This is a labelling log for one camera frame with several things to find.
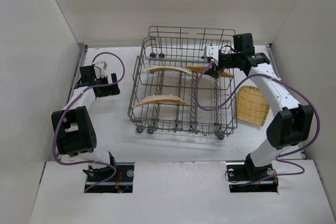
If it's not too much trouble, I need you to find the orange square woven plate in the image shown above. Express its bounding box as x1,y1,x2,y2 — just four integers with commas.
186,65,234,78

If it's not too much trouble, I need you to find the orange fish-shaped woven plate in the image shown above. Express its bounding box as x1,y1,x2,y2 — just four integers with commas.
132,94,191,108

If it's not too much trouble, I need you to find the yellow rectangular bamboo mat plate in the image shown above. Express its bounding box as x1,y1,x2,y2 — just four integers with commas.
142,66,191,75

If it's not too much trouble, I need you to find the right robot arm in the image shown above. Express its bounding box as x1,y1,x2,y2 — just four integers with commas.
204,33,318,185

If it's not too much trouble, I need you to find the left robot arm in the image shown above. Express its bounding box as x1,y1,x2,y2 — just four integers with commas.
51,61,120,157

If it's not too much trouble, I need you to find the green-rimmed bamboo woven plate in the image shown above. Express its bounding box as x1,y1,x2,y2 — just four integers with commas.
236,86,270,127

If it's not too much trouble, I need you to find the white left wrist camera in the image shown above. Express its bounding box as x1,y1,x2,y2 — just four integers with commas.
93,61,107,79

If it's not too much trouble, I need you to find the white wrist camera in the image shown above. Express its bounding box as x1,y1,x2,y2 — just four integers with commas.
93,61,107,79
203,45,219,65

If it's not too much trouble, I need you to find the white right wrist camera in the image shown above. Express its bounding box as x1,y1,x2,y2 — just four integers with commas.
203,45,219,65

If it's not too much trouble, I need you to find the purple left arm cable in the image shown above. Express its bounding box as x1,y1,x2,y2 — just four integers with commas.
52,51,125,193

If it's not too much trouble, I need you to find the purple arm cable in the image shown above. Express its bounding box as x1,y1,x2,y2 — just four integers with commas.
196,61,321,180
52,51,125,193

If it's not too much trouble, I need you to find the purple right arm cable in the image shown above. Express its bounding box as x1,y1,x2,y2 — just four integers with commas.
196,61,321,180

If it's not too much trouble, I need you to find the grey wire dish rack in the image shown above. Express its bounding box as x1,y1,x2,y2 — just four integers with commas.
128,26,237,139

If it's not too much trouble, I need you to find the aluminium rail left side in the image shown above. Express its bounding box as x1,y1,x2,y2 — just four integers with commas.
52,43,87,162

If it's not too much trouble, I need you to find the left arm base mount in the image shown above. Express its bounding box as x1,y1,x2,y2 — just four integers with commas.
83,163,135,194

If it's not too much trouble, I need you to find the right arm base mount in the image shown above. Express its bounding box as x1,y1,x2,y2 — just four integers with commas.
225,162,278,193

